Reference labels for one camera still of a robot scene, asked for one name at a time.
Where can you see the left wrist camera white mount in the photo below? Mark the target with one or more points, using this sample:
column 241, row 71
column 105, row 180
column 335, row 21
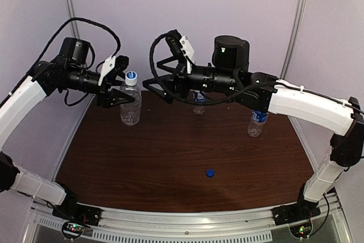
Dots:
column 112, row 68

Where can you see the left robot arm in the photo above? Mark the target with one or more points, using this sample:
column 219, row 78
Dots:
column 41, row 111

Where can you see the left aluminium frame post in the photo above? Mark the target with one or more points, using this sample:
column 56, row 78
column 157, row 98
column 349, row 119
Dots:
column 70, row 9

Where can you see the aluminium front rail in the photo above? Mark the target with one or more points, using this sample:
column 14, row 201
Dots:
column 251, row 225

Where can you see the right aluminium frame post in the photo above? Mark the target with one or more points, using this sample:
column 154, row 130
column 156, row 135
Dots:
column 297, row 20

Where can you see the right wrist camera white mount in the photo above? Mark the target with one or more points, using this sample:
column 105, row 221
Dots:
column 181, row 49

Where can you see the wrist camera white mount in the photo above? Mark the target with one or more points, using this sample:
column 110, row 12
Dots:
column 112, row 68
column 181, row 49

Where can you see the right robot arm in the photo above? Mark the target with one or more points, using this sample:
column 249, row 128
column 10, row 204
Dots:
column 228, row 74

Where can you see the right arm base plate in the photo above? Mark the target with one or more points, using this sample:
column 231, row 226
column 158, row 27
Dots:
column 298, row 216

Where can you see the blue bottle cap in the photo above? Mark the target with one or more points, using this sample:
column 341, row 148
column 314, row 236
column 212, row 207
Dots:
column 210, row 173

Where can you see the blue label water bottle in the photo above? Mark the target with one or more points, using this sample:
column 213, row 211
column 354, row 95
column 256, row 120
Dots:
column 257, row 122

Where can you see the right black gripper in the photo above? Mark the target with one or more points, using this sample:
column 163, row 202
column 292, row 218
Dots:
column 178, row 82

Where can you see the Pepsi bottle blue label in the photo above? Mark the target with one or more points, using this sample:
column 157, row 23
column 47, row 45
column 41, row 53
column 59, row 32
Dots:
column 198, row 97

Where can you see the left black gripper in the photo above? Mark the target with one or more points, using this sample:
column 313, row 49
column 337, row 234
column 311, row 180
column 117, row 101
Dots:
column 103, row 90

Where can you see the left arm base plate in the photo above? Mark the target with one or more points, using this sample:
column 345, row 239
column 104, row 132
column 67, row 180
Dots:
column 77, row 223

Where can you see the aluminium frame post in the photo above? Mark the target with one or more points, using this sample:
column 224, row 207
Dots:
column 297, row 20
column 70, row 9

